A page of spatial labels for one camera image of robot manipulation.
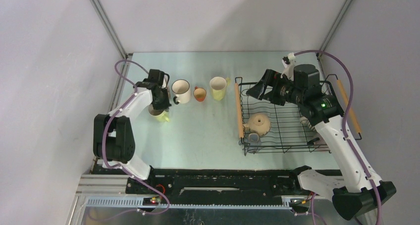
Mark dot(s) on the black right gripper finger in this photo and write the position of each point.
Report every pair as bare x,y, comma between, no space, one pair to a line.
274,98
268,79

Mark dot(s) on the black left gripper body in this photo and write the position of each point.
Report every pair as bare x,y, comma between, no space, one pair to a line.
162,103

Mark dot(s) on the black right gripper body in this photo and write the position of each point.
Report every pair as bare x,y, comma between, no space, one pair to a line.
284,87

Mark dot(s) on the light green mug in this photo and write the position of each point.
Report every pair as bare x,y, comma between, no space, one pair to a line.
159,115

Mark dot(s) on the white mug black handle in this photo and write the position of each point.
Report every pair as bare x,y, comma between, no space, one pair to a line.
182,91

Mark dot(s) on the beige round speckled mug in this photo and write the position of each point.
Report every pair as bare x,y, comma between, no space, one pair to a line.
258,123

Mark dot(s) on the small red orange cup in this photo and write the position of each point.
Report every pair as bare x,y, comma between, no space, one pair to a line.
199,94

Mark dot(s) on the yellow green faceted mug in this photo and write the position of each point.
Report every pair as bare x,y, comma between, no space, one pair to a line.
218,87

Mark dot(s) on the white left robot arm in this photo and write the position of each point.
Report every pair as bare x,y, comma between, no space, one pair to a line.
113,136

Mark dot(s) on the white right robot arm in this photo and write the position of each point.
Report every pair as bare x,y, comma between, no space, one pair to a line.
362,189

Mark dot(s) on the striped grey white mug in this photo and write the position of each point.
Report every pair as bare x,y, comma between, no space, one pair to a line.
305,122

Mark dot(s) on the small grey blue cup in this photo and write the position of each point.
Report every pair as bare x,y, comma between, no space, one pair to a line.
254,139

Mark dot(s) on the black wire dish rack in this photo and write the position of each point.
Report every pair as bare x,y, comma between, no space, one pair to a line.
287,134

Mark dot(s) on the left wooden rack handle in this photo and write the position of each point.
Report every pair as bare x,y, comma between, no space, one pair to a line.
239,112

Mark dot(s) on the aluminium slotted rail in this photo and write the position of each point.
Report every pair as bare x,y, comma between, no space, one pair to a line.
139,202

